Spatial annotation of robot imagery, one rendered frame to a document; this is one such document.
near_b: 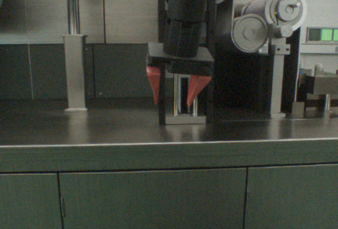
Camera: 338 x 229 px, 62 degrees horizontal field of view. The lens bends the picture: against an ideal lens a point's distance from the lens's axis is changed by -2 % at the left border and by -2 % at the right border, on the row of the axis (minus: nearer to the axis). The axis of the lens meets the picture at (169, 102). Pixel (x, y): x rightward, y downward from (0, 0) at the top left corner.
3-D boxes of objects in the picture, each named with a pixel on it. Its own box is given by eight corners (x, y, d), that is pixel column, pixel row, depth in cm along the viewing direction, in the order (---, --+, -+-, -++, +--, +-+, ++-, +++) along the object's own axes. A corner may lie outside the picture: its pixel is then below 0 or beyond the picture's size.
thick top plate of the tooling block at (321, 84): (313, 94, 97) (315, 76, 96) (266, 80, 136) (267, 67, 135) (355, 93, 98) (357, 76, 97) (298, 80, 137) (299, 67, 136)
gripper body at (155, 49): (147, 52, 50) (151, 8, 46) (204, 57, 51) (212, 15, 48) (148, 67, 44) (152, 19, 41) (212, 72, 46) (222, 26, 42)
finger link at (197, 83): (160, 94, 54) (166, 46, 50) (197, 96, 55) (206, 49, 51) (162, 113, 49) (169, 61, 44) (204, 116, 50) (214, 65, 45)
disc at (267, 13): (263, 32, 95) (265, -15, 93) (263, 32, 96) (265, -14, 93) (305, 33, 97) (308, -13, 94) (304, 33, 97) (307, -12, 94)
